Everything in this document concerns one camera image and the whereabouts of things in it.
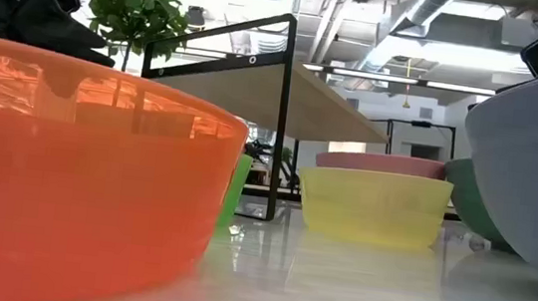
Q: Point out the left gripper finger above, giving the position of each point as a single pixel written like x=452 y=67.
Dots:
x=47 y=22
x=101 y=56

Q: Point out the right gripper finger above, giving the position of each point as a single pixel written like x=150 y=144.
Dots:
x=519 y=84

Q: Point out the blue grey plastic bowl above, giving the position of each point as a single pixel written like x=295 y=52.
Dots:
x=536 y=178

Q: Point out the dark green plastic bowl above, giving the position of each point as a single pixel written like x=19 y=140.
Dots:
x=469 y=201

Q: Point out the red translucent plastic bowl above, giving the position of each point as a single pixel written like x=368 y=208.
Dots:
x=82 y=211

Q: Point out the pink plastic bowl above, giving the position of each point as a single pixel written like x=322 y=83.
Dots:
x=380 y=163

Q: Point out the yellow translucent plastic bowl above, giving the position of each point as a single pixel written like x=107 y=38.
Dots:
x=373 y=206

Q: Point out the light green translucent bowl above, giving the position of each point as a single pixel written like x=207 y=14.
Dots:
x=236 y=192

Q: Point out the background black robot arm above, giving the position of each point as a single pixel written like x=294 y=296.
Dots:
x=259 y=152

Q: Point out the long ceiling light strip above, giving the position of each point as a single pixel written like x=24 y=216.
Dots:
x=461 y=88
x=374 y=76

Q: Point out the green potted plant white pot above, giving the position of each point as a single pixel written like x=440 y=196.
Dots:
x=131 y=3

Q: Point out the yellow hanging pendant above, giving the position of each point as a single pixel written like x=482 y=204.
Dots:
x=405 y=104

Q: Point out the silver ceiling air duct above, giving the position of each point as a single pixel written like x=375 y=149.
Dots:
x=413 y=20

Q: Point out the black background station frame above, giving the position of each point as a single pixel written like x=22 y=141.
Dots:
x=389 y=133

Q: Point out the black table frame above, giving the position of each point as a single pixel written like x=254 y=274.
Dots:
x=257 y=190

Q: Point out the wooden shelf black metal frame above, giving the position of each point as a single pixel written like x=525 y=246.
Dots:
x=304 y=104

